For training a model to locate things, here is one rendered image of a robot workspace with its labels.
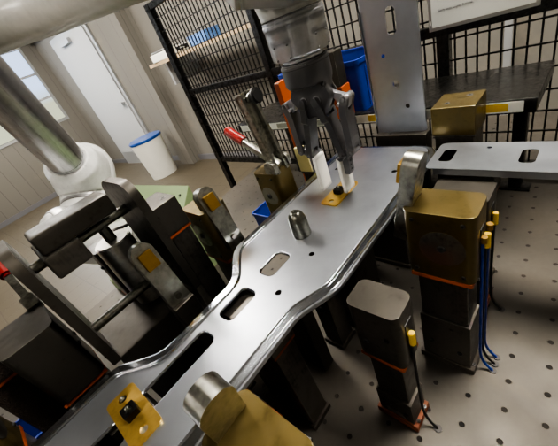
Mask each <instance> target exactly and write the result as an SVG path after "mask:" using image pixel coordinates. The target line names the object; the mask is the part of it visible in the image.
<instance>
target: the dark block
mask: <svg viewBox="0 0 558 446"><path fill-rule="evenodd" d="M145 201H146V202H147V204H148V205H149V206H150V207H151V209H152V211H153V212H154V214H155V215H156V217H157V218H158V220H159V222H160V223H161V225H162V226H163V228H165V230H166V231H167V233H168V235H169V236H170V238H171V239H172V240H173V242H174V244H175V245H176V247H177V248H178V250H179V251H180V252H181V253H182V255H183V257H184V258H185V260H186V261H187V263H188V264H189V266H190V268H191V269H192V271H193V272H194V274H196V276H197V277H198V279H199V281H200V282H201V285H200V286H199V287H198V288H197V291H198V293H199V294H200V295H201V296H202V297H203V299H204V300H205V302H206V304H207V305H208V304H209V303H211V302H212V300H214V298H215V297H217V295H219V294H220V293H221V292H222V290H223V289H225V288H226V287H227V286H226V284H225V282H224V281H223V279H222V277H221V276H220V275H219V273H218V271H217V270H216V268H215V266H214V265H213V262H212V261H211V259H210V258H209V257H208V255H207V254H206V252H205V250H204V248H203V246H202V245H201V243H200V242H199V240H198V238H197V237H196V235H195V234H194V232H193V230H192V229H191V227H190V224H191V223H190V220H189V218H188V217H187V215H186V213H185V212H184V210H183V208H182V207H181V205H180V204H179V202H178V200H177V199H176V197H175V196H174V195H169V194H165V193H159V192H156V193H154V194H153V195H151V196H150V197H148V198H147V199H145Z"/></svg>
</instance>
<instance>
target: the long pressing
mask: <svg viewBox="0 0 558 446"><path fill-rule="evenodd" d="M408 149H412V150H421V151H427V152H428V158H427V164H428V163H429V161H430V160H431V158H432V157H433V155H434V154H435V153H436V150H435V149H433V148H431V147H429V146H372V147H360V149H359V150H358V151H357V152H356V153H355V154H354V155H353V156H352V157H353V165H354V171H353V179H354V180H355V181H357V182H358V184H357V185H356V186H355V188H354V189H353V190H352V191H351V192H350V193H349V194H348V195H347V197H346V198H345V199H344V200H343V201H342V202H341V203H340V204H339V205H338V206H328V205H322V204H321V201H322V200H323V199H324V198H325V197H326V196H327V195H328V194H329V193H330V192H331V191H332V190H333V189H334V188H335V187H336V185H337V184H338V183H339V182H340V181H341V179H340V175H339V171H338V170H335V169H337V162H336V159H337V158H338V157H339V155H338V154H337V153H336V154H335V155H334V156H333V157H332V158H331V159H330V160H329V161H328V162H327V166H328V169H329V175H330V178H331V182H332V183H331V184H330V185H329V186H328V187H327V188H326V189H325V190H324V191H322V190H321V187H320V183H319V181H318V178H317V174H316V173H315V174H314V175H313V176H312V177H311V178H309V179H308V180H307V181H306V182H305V183H304V184H303V185H302V186H301V187H300V188H299V189H298V190H296V191H295V192H294V193H293V194H292V195H291V196H290V197H289V198H288V199H287V200H286V201H285V202H284V203H282V204H281V205H280V206H279V207H278V208H277V209H276V210H275V211H274V212H273V213H272V214H271V215H269V216H268V217H267V218H266V219H265V220H264V221H263V222H262V223H261V224H260V225H259V226H258V227H257V228H255V229H254V230H253V231H252V232H251V233H250V234H249V235H248V236H247V237H246V238H245V239H244V240H243V241H241V242H240V243H239V244H238V245H237V247H236V248H235V250H234V252H233V256H232V268H231V278H230V281H229V284H228V285H227V287H226V288H225V289H223V290H222V292H221V293H220V294H219V295H217V297H215V298H214V300H212V302H211V303H209V304H208V305H207V306H206V308H205V309H204V310H203V311H202V312H201V313H200V314H199V315H198V316H197V317H196V318H195V319H194V320H193V321H192V322H191V323H190V324H189V325H188V326H187V327H186V328H185V329H184V330H183V331H182V332H181V333H180V334H179V335H178V336H177V337H176V338H175V339H174V340H173V341H172V342H171V343H170V344H169V345H168V346H166V347H165V348H164V349H163V350H161V351H160V352H158V353H156V354H154V355H151V356H148V357H146V358H140V359H137V360H135V361H131V362H128V363H126V364H123V365H120V366H118V367H116V368H114V369H113V370H111V371H110V372H109V373H108V374H107V375H106V376H105V377H103V378H102V379H101V380H100V381H99V382H98V383H97V384H96V385H95V386H94V387H93V388H92V389H91V390H90V391H89V392H87V393H86V394H85V395H84V396H83V397H82V398H81V399H80V400H79V401H78V402H77V403H76V404H75V405H74V406H73V407H72V408H70V409H69V410H68V411H67V412H66V413H65V414H64V415H63V416H62V417H61V418H60V419H59V420H58V421H57V422H56V423H55V424H53V425H52V426H51V427H50V428H49V429H48V430H47V431H46V432H45V433H44V434H43V435H42V436H41V437H40V438H39V439H37V440H36V441H35V442H34V443H33V444H32V445H31V446H96V445H97V444H98V443H99V442H100V441H101V440H102V439H103V438H104V437H105V436H106V435H107V434H108V433H109V431H110V430H111V429H112V428H114V427H116V425H115V423H114V422H113V420H112V418H111V416H110V415H109V413H108V411H107V410H106V409H107V406H108V404H109V403H110V402H111V401H112V400H113V399H114V398H115V397H116V396H117V395H118V394H119V393H120V392H121V391H122V390H123V389H124V388H125V387H126V386H127V385H128V384H129V383H132V382H133V383H135V384H136V386H137V387H138V388H139V389H140V391H141V392H142V393H143V395H145V393H146V392H147V391H148V390H149V389H150V388H151V387H152V386H153V385H154V384H155V382H156V381H157V380H158V379H159V378H160V377H161V376H162V375H163V374H164V373H165V372H166V371H167V370H168V369H169V368H170V366H171V365H172V364H173V363H174V362H175V361H176V360H177V359H178V358H179V357H180V356H181V355H182V354H183V353H184V352H185V351H186V349H188V348H189V346H190V345H191V344H192V343H193V342H194V341H196V340H197V338H198V337H199V336H200V335H202V334H209V335H210V336H212V338H213V343H212V344H211V345H210V346H209V347H208V348H207V350H206V351H205V352H204V353H203V354H202V355H201V356H200V357H199V359H198V360H197V361H196V362H195V363H194V364H193V365H192V366H191V367H190V369H189V370H188V371H187V372H186V373H185V374H184V375H183V376H182V377H181V379H180V380H178V381H177V382H176V383H175V384H174V386H173V387H172V388H171V389H170V390H169V391H168V392H167V393H166V395H165V396H164V397H163V398H162V399H161V400H160V401H159V402H158V403H157V404H156V405H155V406H154V408H155V410H156V411H157V412H158V413H159V415H160V416H161V417H162V422H161V424H160V426H159V427H158V428H157V429H156V430H155V431H154V433H153V434H152V435H151V436H150V437H149V439H148V440H147V441H146V442H145V443H144V444H143V446H202V440H203V437H204V435H205V432H203V431H202V430H201V429H200V428H199V427H198V425H197V424H196V423H195V422H194V421H193V420H192V419H191V418H190V417H189V416H188V415H187V413H186V412H185V411H184V410H183V408H182V405H183V400H184V398H185V396H186V395H187V393H188V391H189V389H190V388H191V386H192V385H193V384H194V383H195V382H196V381H197V379H198V378H200V377H201V376H202V375H203V374H205V373H208V372H210V371H215V372H217V373H218V374H219V375H220V376H221V377H222V378H224V379H225V380H226V381H227V382H228V383H229V384H231V385H232V386H233V387H234V388H235V389H236V391H237V392H239V391H240V390H243V389H246V388H247V387H248V386H249V384H250V383H251V382H252V380H253V379H254V378H255V376H256V375H257V374H258V372H259V371H260V369H261V368H262V367H263V365H264V364H266V362H267V361H268V360H269V358H270V357H271V356H272V354H273V353H274V352H275V350H276V349H277V347H278V346H279V345H280V343H281V342H282V341H283V339H284V338H285V337H286V335H287V334H288V333H289V332H290V331H291V329H292V328H293V327H294V326H295V324H296V323H297V322H298V321H299V320H300V319H301V318H303V317H304V316H305V315H307V314H308V313H309V312H310V311H312V310H314V309H315V308H317V307H318V306H320V305H321V304H323V303H325V302H326V301H328V300H329V299H331V298H332V297H333V296H335V295H336V294H337V293H338V292H339V291H340V290H341V289H342V288H343V287H344V285H345V284H346V283H347V282H348V280H349V279H350V278H351V276H352V275H353V273H354V272H355V270H356V269H357V267H358V266H359V265H360V263H361V261H362V260H363V259H364V257H366V255H367V254H368V252H369V251H370V249H371V248H372V247H373V245H374V244H375V242H376V241H377V239H378V238H379V236H380V235H381V234H382V232H383V231H384V230H385V229H386V227H387V226H388V224H389V223H390V222H391V220H392V218H393V217H394V216H395V214H396V206H397V197H398V188H399V184H398V183H396V175H397V172H396V173H392V171H397V166H398V163H399V161H400V160H401V159H402V158H403V157H404V155H405V153H406V152H407V150H408ZM427 164H426V165H427ZM292 210H301V211H302V212H303V213H304V214H305V215H306V218H307V221H308V224H309V226H310V228H311V231H312V233H311V234H310V235H309V236H308V237H307V238H306V239H302V240H297V239H295V238H294V237H293V234H292V232H291V228H290V226H289V222H288V216H289V213H290V212H291V211H292ZM312 252H313V253H314V255H312V256H309V254H310V253H312ZM278 254H284V255H286V256H289V259H288V260H287V261H286V262H285V263H284V264H283V266H282V267H281V268H280V269H279V270H278V271H277V272H276V273H275V274H274V275H272V276H266V275H265V274H262V273H261V271H262V270H263V268H264V267H265V266H266V265H267V264H268V263H269V262H270V261H271V260H272V259H273V258H274V257H275V256H276V255H278ZM244 290H249V291H251V292H253V293H254V294H255V296H254V298H253V299H252V300H251V301H250V302H249V303H248V304H247V305H246V306H245V307H244V308H243V309H242V311H241V312H240V313H239V314H238V315H237V316H236V317H235V318H234V319H232V320H226V319H224V318H223V317H222V316H221V314H222V312H223V311H224V310H225V309H226V308H227V307H228V306H229V305H230V304H231V303H232V301H233V300H234V299H235V298H236V297H237V296H238V295H239V294H240V293H241V292H242V291H244ZM278 290H281V291H282V293H281V294H280V295H279V296H277V295H276V294H275V292H276V291H278Z"/></svg>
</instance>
